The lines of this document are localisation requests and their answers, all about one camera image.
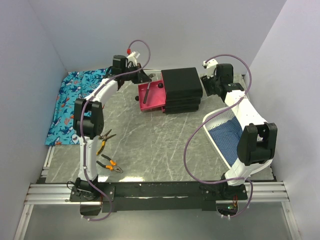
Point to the yellow black needle-nose pliers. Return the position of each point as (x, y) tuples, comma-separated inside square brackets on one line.
[(104, 139)]

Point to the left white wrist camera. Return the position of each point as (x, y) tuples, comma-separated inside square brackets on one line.
[(132, 59)]

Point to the aluminium rail frame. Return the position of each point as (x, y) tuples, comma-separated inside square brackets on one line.
[(59, 194)]

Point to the black base crossbar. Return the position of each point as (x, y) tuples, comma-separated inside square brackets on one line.
[(143, 196)]

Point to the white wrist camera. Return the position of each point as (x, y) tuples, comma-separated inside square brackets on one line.
[(210, 67), (132, 59)]

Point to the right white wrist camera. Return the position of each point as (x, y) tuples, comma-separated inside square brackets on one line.
[(210, 67)]

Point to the blue checkered cloth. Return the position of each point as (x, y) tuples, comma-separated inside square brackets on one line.
[(226, 137)]

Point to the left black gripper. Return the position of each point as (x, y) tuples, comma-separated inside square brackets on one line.
[(142, 77)]

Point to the black handle claw hammer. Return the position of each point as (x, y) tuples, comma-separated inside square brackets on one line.
[(146, 93)]

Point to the black drawer cabinet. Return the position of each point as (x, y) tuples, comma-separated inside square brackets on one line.
[(183, 90)]

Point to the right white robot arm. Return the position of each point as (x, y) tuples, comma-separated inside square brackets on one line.
[(236, 97)]

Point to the white perforated basket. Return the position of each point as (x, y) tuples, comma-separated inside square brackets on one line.
[(245, 140)]

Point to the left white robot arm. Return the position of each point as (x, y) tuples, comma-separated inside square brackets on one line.
[(88, 121)]

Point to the orange black combination pliers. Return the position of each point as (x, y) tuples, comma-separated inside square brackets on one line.
[(113, 165)]

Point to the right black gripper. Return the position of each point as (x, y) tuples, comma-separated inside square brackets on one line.
[(206, 81)]

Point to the blue shark print cloth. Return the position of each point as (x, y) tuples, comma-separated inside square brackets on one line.
[(77, 84)]

